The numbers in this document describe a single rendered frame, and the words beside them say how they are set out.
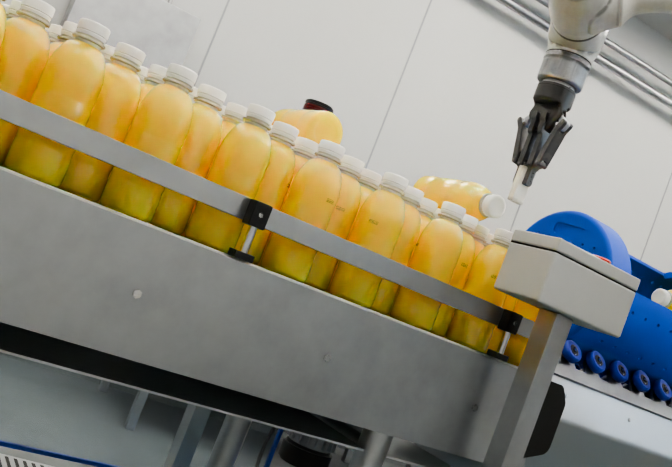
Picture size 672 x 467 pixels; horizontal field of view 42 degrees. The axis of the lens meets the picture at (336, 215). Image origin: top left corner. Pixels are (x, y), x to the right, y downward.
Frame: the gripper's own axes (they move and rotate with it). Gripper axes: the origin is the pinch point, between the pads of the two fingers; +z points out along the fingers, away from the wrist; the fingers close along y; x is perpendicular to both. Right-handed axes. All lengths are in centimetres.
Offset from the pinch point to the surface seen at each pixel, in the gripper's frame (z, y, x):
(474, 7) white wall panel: -166, 315, -196
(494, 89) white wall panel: -127, 312, -231
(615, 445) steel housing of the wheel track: 40, -11, -37
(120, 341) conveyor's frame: 47, -21, 71
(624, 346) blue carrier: 20.8, -9.5, -31.5
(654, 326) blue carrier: 14.9, -11.8, -35.0
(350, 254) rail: 26, -19, 43
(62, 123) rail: 25, -20, 87
